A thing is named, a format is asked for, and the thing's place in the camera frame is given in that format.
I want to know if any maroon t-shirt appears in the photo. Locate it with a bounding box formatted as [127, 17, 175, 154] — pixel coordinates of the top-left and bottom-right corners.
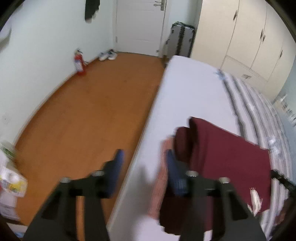
[159, 118, 271, 235]

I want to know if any white detergent bottle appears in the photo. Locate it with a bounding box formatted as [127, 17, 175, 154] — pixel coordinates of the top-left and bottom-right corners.
[1, 141, 28, 221]

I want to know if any white nightstand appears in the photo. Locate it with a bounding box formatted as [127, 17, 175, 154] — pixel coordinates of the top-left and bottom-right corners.
[273, 93, 295, 128]

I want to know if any folded pink garment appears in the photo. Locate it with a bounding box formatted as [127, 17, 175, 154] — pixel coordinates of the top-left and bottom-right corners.
[147, 136, 174, 220]

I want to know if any striped bed sheet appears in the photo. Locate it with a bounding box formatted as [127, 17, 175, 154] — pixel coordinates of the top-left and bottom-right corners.
[108, 56, 293, 240]

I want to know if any cream wardrobe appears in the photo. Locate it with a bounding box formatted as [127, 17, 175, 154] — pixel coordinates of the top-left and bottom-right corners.
[191, 0, 295, 100]

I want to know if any red fire extinguisher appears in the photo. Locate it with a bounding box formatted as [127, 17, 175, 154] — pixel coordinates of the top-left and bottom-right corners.
[74, 49, 86, 75]

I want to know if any pair of shoes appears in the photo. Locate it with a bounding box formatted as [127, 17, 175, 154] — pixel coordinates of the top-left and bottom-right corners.
[98, 49, 117, 61]

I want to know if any dark suitcase by wardrobe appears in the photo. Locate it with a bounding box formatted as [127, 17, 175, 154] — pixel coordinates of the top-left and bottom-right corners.
[166, 22, 195, 59]

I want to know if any white door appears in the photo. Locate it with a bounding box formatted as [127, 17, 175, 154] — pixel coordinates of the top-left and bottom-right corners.
[115, 0, 167, 57]

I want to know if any black hanging garment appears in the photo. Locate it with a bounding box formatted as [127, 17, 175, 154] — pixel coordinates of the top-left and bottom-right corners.
[85, 0, 100, 21]

